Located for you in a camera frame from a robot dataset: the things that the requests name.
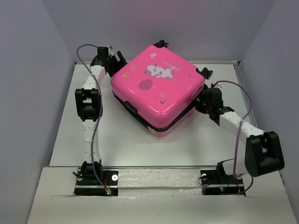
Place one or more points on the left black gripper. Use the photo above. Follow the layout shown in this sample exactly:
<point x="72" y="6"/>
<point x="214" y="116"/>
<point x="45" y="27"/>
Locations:
<point x="119" y="64"/>

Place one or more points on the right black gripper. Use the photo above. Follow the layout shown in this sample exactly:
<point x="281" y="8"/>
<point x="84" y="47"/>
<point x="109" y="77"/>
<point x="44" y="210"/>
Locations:
<point x="198" y="105"/>

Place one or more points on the pink hard-shell suitcase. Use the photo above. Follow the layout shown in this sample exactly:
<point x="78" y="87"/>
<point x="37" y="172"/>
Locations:
<point x="158" y="87"/>

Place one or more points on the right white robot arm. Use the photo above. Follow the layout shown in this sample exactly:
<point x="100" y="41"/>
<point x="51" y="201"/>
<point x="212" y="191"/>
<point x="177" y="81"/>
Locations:
<point x="257" y="152"/>

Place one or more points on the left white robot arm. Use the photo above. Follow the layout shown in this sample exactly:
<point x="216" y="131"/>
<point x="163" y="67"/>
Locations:
<point x="89" y="106"/>

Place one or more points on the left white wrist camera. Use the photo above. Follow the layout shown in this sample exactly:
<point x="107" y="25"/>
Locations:
<point x="110" y="51"/>

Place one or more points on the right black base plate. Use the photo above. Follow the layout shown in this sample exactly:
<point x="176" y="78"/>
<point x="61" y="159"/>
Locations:
<point x="213" y="183"/>

